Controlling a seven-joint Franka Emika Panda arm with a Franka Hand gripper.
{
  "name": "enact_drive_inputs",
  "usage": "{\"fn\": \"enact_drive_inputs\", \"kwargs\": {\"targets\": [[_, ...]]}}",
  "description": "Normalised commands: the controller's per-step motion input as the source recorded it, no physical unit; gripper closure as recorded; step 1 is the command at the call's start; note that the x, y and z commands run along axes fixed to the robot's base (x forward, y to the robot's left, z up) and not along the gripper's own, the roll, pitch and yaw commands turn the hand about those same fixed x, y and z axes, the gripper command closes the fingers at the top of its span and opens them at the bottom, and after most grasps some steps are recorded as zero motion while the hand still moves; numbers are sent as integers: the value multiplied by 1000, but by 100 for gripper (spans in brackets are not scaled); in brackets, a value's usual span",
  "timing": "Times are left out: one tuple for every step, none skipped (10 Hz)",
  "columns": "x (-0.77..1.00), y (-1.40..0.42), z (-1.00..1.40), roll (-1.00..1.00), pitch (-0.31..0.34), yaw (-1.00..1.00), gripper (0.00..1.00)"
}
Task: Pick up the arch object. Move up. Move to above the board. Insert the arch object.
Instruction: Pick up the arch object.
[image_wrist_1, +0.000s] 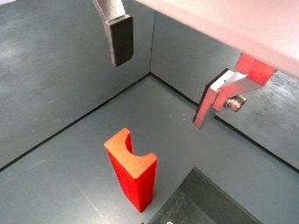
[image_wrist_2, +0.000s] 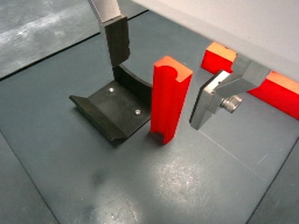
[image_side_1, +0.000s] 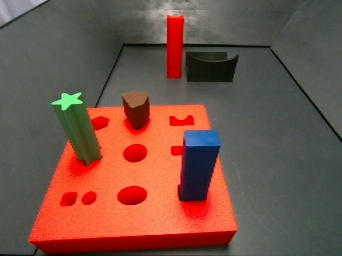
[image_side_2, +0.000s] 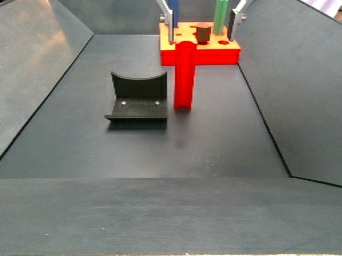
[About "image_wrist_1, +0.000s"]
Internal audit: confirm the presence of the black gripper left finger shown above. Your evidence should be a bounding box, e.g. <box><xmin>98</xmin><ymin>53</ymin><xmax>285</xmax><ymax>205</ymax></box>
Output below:
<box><xmin>93</xmin><ymin>0</ymin><xmax>134</xmax><ymax>67</ymax></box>

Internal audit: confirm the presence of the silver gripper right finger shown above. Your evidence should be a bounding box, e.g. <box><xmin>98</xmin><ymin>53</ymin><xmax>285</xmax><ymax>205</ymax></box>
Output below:
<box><xmin>191</xmin><ymin>52</ymin><xmax>278</xmax><ymax>130</ymax></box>

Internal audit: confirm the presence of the peg board with holes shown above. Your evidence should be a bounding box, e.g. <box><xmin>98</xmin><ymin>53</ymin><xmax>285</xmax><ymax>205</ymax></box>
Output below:
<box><xmin>147</xmin><ymin>167</ymin><xmax>264</xmax><ymax>224</ymax></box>

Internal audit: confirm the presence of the arch shaped block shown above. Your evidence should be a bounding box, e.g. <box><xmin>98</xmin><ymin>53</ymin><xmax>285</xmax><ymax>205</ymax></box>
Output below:
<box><xmin>105</xmin><ymin>128</ymin><xmax>158</xmax><ymax>212</ymax></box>

